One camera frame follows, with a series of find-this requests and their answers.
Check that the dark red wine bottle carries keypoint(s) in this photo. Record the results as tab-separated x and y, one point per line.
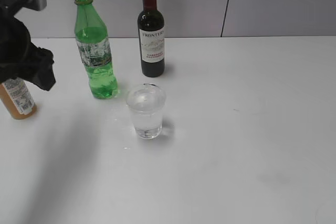
151	39

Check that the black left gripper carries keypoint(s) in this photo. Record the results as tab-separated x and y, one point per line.
20	58

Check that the orange juice bottle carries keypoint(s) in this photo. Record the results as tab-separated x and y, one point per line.
17	99

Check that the transparent plastic cup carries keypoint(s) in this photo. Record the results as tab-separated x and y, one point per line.
146	102

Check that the green sprite bottle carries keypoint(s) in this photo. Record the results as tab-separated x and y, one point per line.
94	49

